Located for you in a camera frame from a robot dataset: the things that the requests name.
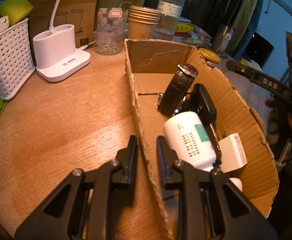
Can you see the yellow tissue box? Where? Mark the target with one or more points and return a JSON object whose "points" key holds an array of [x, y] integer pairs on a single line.
{"points": [[248, 62]]}

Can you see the yellow-lid jar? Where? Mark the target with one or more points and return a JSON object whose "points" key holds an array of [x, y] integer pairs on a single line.
{"points": [[209, 55]]}

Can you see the kraft lamp packaging box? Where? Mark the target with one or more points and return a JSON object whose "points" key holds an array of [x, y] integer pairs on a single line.
{"points": [[86, 17]]}

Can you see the yellow flat box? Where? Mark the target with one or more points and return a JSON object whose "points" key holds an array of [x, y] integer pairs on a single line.
{"points": [[185, 27]]}

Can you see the white earbuds case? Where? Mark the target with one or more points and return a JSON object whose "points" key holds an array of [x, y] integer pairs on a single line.
{"points": [[236, 183]]}

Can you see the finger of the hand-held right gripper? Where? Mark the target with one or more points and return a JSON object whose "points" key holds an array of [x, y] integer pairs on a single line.
{"points": [[238, 67]]}

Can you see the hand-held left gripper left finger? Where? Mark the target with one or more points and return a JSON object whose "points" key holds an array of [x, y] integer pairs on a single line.
{"points": [[133, 155]]}

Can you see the white perforated plastic basket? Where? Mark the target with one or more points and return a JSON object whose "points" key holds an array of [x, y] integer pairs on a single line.
{"points": [[8, 60]]}

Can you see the black television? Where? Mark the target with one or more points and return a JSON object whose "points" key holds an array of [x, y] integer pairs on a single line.
{"points": [[261, 47]]}

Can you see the black slim device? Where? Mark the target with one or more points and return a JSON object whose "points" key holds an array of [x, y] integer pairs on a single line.
{"points": [[213, 136]]}

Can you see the brown cardboard box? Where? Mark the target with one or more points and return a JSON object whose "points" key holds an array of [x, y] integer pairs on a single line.
{"points": [[238, 110]]}

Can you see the stack of brown paper cups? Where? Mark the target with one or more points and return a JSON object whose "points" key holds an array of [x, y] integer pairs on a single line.
{"points": [[141, 27]]}

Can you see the clear plastic water bottle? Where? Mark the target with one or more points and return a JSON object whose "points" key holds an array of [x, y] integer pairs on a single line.
{"points": [[170, 10]]}

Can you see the yellow and teal curtain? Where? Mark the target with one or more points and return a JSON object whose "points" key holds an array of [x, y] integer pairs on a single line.
{"points": [[246, 5]]}

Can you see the clear patterned drinking glass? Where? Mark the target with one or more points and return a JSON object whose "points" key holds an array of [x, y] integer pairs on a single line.
{"points": [[111, 35]]}

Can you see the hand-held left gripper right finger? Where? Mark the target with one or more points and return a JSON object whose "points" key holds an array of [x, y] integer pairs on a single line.
{"points": [[159, 160]]}

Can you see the white desk lamp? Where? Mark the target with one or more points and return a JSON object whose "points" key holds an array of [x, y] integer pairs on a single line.
{"points": [[60, 55]]}

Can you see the white pill bottle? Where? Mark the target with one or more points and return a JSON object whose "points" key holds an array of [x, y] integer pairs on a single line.
{"points": [[186, 140]]}

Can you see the black car key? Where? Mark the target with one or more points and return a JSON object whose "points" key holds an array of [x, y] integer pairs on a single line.
{"points": [[203, 102]]}

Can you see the steel tumbler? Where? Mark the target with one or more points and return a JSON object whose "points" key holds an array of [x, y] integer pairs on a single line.
{"points": [[223, 38]]}

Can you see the yellow-green sponge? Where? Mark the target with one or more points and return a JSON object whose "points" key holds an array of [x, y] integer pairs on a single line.
{"points": [[14, 8]]}

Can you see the red book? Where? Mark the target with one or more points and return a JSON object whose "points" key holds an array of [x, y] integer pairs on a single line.
{"points": [[183, 35]]}

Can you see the white charger adapter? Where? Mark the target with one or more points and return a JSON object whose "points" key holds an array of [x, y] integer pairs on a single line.
{"points": [[233, 152]]}

